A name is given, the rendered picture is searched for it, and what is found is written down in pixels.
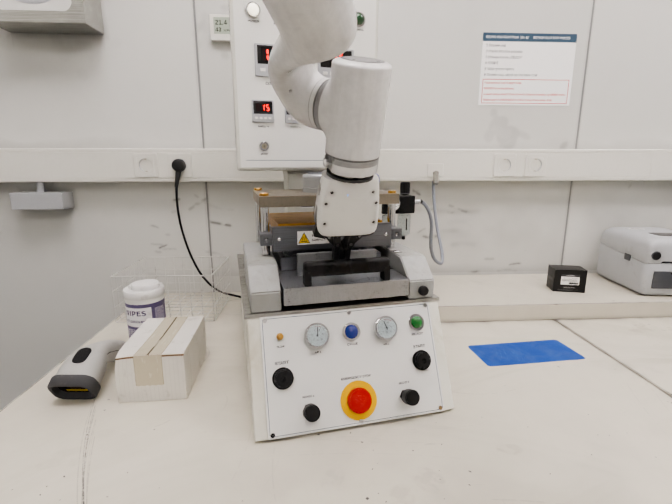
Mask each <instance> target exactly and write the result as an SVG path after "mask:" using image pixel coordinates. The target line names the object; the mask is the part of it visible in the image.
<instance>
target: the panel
mask: <svg viewBox="0 0 672 504"><path fill-rule="evenodd" d="M381 316H389V317H391V318H393V319H394V320H395V322H396V324H397V333H396V335H395V336H394V337H393V338H392V339H390V340H381V339H379V338H378V337H377V336H376V335H375V333H374V330H373V326H374V322H375V321H376V319H377V318H379V317H381ZM414 316H419V317H420V318H421V319H422V321H423V324H422V326H421V327H420V328H414V327H413V326H412V324H411V319H412V318H413V317H414ZM259 320H260V334H261V349H262V363H263V378H264V392H265V407H266V421H267V436H268V440H274V439H280V438H286V437H292V436H297V435H303V434H309V433H315V432H321V431H327V430H333V429H339V428H345V427H351V426H357V425H363V424H369V423H375V422H381V421H387V420H392V419H398V418H404V417H410V416H416V415H422V414H428V413H434V412H440V411H445V408H444V401H443V395H442V388H441V382H440V375H439V369H438V362H437V356H436V349H435V343H434V336H433V330H432V323H431V317H430V310H429V304H428V302H419V303H409V304H398V305H387V306H377V307H366V308H355V309H345V310H334V311H323V312H313V313H302V314H291V315H281V316H270V317H260V318H259ZM313 323H322V324H324V325H325V326H326V327H327V329H328V331H329V340H328V342H327V344H326V345H325V346H323V347H321V348H312V347H310V346H309V345H308V344H307V343H306V342H305V339H304V333H305V330H306V328H307V327H308V326H309V325H310V324H313ZM348 325H355V326H356V327H357V328H358V335H357V337H356V338H354V339H350V338H348V337H347V336H346V335H345V328H346V327H347V326H348ZM419 352H426V353H427V354H428V355H429V356H430V359H431V363H430V365H429V366H428V367H427V368H425V369H422V368H419V367H418V366H417V365H416V364H415V356H416V354H417V353H419ZM282 369H285V370H288V371H289V372H290V373H291V375H292V382H291V384H290V385H289V386H288V387H286V388H280V387H278V386H277V385H276V384H275V381H274V377H275V374H276V373H277V372H278V371H279V370H282ZM357 387H361V388H364V389H366V390H367V391H368V392H369V393H370V395H371V398H372V403H371V407H370V408H369V410H368V411H366V412H365V413H362V414H357V413H355V412H353V411H352V410H351V409H350V408H349V407H348V404H347V397H348V394H349V393H350V391H351V390H353V389H354V388H357ZM406 389H413V390H416V391H417V392H418V393H419V396H420V400H419V402H418V404H417V405H415V406H411V405H408V404H405V403H404V402H403V401H402V399H401V398H400V394H401V392H402V390H406ZM310 403H312V404H315V405H316V406H318V407H319V409H320V412H321V414H320V417H319V419H318V420H317V421H315V422H309V421H307V420H306V419H305V417H304V416H303V409H304V407H305V405H307V404H310Z"/></svg>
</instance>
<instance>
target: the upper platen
mask: <svg viewBox="0 0 672 504"><path fill-rule="evenodd" d="M314 211H315V206H313V212H286V213H269V224H270V225H271V226H269V227H270V232H271V233H272V230H271V227H274V226H300V225H315V221H314Z"/></svg>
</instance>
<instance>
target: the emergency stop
mask: <svg viewBox="0 0 672 504"><path fill-rule="evenodd" d="M371 403H372V398H371V395H370V393H369V392H368V391H367V390H366V389H364V388H361V387H357V388H354V389H353V390H351V391H350V393H349V394H348V397H347V404H348V407H349V408H350V409H351V410H352V411H353V412H355V413H357V414H362V413H365V412H366V411H368V410H369V408H370V407H371Z"/></svg>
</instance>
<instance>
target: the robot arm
mask: <svg viewBox="0 0 672 504"><path fill-rule="evenodd" d="M262 1H263V3H264V5H265V7H266V8H267V10H268V12H269V14H270V16H271V18H272V19H273V21H274V23H275V25H276V27H277V29H278V31H279V33H280V35H279V37H278V38H277V40H276V42H275V44H274V46H273V48H272V50H271V53H270V56H269V61H268V75H269V80H270V82H271V85H272V87H273V89H274V91H275V93H276V94H277V96H278V98H279V99H280V101H281V103H282V104H283V106H284V107H285V109H286V110H287V112H288V113H289V114H290V115H291V116H292V117H293V118H294V119H295V120H296V121H297V122H299V123H301V124H302V125H305V126H307V127H310V128H313V129H317V130H321V131H323V132H324V134H325V137H326V144H325V153H326V155H325V156H324V158H323V166H324V167H327V170H324V171H323V172H322V175H321V179H320V182H319V187H318V191H317V197H316V203H315V211H314V221H315V225H314V228H313V231H312V232H313V235H314V237H318V238H323V239H324V238H325V239H327V240H328V241H329V242H330V243H331V244H332V245H333V247H332V260H336V259H350V254H351V248H352V247H354V244H355V243H356V242H357V241H358V240H359V239H360V238H362V237H363V236H368V235H372V234H373V233H374V232H375V230H376V228H377V222H378V213H379V177H378V175H376V173H377V169H378V163H379V156H380V149H381V142H382V136H383V129H384V122H385V115H386V108H387V102H388V95H389V88H390V81H391V74H392V66H391V65H390V64H389V63H388V62H385V61H383V60H379V59H375V58H369V57H360V56H341V57H338V56H340V55H341V54H343V53H344V52H345V51H347V50H348V49H349V48H350V46H351V45H352V43H353V41H354V39H355V37H356V32H357V14H356V9H355V4H354V0H262ZM336 57H337V58H336ZM333 58H335V59H333ZM331 59H333V60H332V64H331V77H330V78H327V77H324V76H322V75H321V74H320V73H319V72H318V71H317V69H316V67H315V65H314V64H315V63H320V62H324V61H328V60H331ZM341 236H344V239H343V240H341Z"/></svg>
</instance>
